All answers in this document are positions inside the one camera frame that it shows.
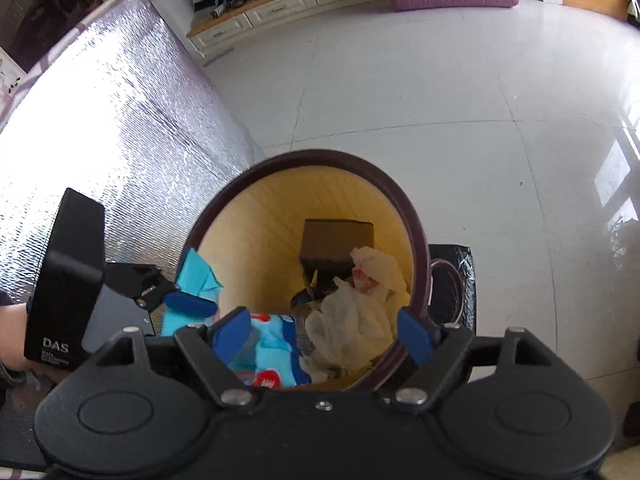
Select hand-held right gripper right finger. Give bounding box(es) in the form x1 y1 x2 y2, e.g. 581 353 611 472
391 307 583 408

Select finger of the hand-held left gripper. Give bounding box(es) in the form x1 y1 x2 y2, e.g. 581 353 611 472
102 261 221 317

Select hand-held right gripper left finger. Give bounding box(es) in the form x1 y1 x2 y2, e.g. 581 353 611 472
65 307 256 409

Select blue snack packet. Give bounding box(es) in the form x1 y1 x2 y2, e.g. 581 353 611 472
160 247 307 389

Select white plastic bag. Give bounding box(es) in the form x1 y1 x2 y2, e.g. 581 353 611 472
304 245 412 367

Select yellow bin with dark rim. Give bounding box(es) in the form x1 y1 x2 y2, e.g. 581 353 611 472
177 148 467 394

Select brown cardboard box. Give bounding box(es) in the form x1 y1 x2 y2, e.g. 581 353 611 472
298 218 375 307

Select person's left forearm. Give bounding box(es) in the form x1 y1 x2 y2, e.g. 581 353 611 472
0 304 34 387

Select silver foil sheet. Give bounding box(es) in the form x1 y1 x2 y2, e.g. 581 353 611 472
0 0 267 307

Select cream kitchen cabinets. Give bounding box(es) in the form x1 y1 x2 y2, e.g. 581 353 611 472
0 0 103 73

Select cream low drawer cabinet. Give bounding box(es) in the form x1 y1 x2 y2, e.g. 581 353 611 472
186 0 392 67

